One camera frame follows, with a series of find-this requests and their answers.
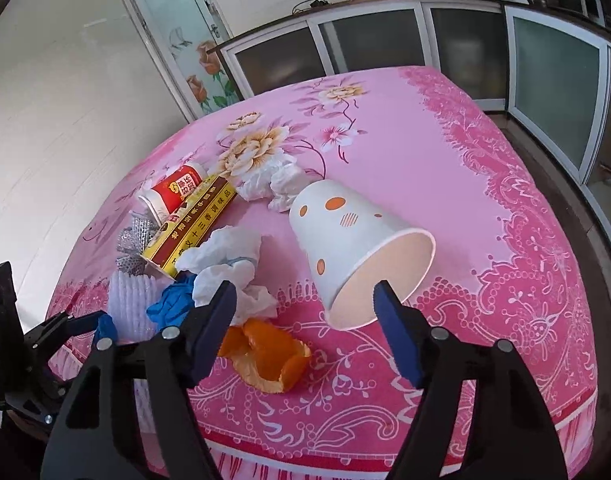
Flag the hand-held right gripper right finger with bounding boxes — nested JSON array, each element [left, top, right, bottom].
[[373, 281, 569, 480]]

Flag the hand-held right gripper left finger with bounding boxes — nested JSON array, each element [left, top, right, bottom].
[[40, 281, 239, 480]]

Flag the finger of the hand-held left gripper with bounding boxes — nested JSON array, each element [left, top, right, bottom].
[[0, 394, 62, 427], [24, 311, 119, 357]]

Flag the white foam fruit net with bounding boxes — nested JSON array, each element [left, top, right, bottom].
[[108, 267, 162, 342]]

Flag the blue rubber glove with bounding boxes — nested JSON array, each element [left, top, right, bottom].
[[146, 271, 207, 334]]

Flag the white tissue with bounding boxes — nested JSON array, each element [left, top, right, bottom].
[[268, 162, 312, 213], [234, 156, 296, 202], [192, 259, 279, 329], [176, 225, 263, 275]]

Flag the orange peel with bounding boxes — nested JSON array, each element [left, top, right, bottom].
[[217, 317, 313, 394]]

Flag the silver mesh wrapper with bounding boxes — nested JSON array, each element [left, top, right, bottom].
[[116, 211, 155, 277]]

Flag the yellow brown cardboard box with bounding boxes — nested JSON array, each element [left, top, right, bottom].
[[140, 174, 237, 279]]

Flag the white orange-dotted paper cup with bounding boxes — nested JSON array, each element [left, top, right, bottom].
[[288, 180, 437, 331]]

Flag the red white paper cup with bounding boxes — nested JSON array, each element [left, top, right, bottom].
[[138, 162, 209, 224]]

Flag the pink floral tablecloth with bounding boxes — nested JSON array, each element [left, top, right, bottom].
[[46, 65, 599, 480]]

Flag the white frosted-glass cabinet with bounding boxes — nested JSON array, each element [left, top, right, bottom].
[[207, 0, 611, 321]]

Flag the glass door with flower print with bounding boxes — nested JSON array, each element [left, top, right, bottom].
[[112, 0, 240, 124]]

